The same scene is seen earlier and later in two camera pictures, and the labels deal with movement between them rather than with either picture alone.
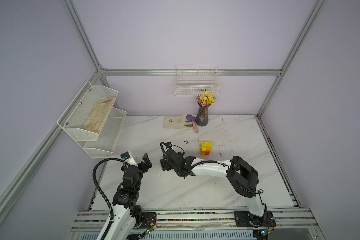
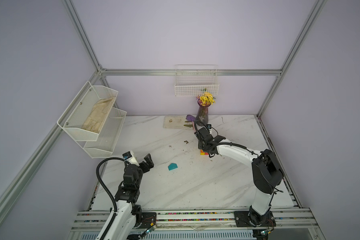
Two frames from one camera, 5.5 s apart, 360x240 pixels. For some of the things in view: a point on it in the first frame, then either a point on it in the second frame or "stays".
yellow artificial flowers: x=206 y=99 stays
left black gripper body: x=142 y=169 stays
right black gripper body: x=167 y=166 -> x=200 y=146
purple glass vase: x=202 y=117 stays
